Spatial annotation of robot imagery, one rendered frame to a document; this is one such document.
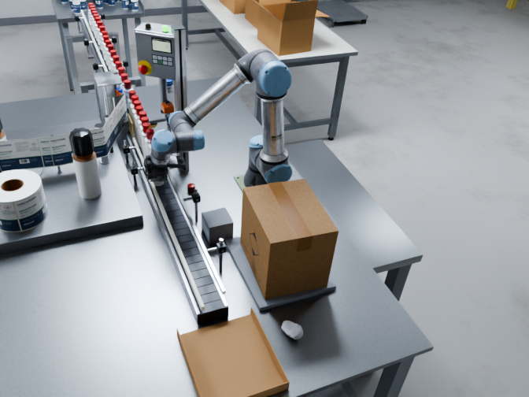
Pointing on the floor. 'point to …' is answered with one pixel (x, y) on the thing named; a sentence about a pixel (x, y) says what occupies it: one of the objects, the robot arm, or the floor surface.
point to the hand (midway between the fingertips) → (161, 178)
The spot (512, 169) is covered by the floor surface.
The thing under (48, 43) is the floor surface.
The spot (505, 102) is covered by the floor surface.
